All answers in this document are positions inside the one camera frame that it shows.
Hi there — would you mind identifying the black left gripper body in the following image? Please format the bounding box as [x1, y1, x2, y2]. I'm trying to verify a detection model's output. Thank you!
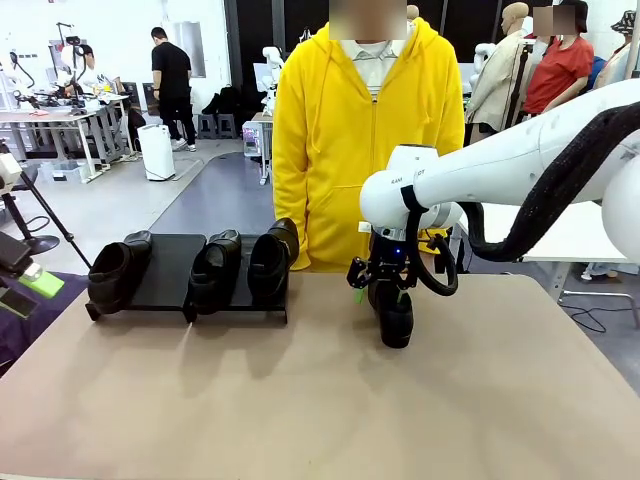
[0, 230, 32, 275]

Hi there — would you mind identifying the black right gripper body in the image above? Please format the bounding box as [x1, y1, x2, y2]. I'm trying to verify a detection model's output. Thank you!
[367, 237, 417, 281]

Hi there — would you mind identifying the black chunky loafer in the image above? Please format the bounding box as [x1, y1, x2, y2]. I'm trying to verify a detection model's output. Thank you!
[367, 279, 415, 349]
[87, 229, 154, 316]

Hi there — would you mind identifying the black leather dress shoe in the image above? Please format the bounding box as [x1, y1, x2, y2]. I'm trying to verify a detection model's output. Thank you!
[188, 228, 243, 316]
[248, 217, 300, 306]

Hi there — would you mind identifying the person's right forearm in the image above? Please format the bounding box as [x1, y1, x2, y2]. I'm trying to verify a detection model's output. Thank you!
[272, 164, 311, 271]

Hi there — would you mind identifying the black round-base stand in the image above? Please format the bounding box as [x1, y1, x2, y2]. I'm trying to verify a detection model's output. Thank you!
[0, 192, 61, 257]

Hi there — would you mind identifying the black light stand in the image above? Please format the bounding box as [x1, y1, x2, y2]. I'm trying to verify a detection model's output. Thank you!
[499, 42, 534, 132]

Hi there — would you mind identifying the purple cloth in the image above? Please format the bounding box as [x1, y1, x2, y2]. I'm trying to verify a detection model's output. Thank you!
[0, 272, 96, 369]

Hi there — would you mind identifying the black tripod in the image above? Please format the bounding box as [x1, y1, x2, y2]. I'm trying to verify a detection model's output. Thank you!
[19, 172, 96, 274]

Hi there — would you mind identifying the white box device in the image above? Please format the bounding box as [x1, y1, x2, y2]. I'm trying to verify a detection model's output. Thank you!
[0, 152, 24, 192]

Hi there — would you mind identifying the clear plastic bin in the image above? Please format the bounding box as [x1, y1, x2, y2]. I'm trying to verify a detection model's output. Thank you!
[38, 160, 87, 185]

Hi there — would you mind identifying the cluttered workbench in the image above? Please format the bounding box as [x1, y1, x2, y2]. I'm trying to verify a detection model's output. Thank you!
[0, 97, 132, 182]

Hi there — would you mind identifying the person in yellow hoodie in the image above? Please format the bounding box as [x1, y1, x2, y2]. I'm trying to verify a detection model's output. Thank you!
[272, 0, 467, 274]

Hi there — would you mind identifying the lit computer case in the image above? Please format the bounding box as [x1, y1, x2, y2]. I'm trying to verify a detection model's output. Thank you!
[242, 121, 274, 160]

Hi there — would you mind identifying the white air purifier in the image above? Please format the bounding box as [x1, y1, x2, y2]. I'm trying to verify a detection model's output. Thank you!
[137, 124, 177, 182]

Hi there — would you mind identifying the white folding table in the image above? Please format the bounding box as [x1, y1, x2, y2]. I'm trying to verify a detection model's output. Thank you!
[449, 199, 639, 317]

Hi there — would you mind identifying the seated person in white shirt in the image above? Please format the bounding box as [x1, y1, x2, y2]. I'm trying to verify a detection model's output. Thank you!
[64, 43, 124, 101]

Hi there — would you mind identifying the black and white robot rig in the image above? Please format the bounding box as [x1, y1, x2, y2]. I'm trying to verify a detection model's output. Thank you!
[49, 20, 96, 101]

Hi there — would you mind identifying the mannequin in beige coat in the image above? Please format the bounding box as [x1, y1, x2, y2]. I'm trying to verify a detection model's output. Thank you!
[467, 2, 534, 136]

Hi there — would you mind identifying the black bag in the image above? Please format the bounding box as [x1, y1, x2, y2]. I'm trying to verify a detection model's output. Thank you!
[202, 85, 240, 116]

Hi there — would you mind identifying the man in black clothes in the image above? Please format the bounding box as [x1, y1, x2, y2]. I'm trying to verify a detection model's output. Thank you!
[149, 27, 197, 152]

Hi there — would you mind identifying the figure in red shirt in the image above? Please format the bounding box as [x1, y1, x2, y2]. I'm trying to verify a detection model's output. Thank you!
[522, 0, 596, 116]

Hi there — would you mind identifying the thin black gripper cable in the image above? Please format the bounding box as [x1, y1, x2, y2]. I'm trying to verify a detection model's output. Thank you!
[403, 184, 460, 299]

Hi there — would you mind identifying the black floor cable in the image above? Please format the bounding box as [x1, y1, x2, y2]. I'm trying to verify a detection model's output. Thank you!
[569, 299, 640, 334]

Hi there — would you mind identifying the white wall panel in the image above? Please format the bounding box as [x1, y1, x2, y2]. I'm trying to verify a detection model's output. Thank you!
[160, 20, 207, 79]

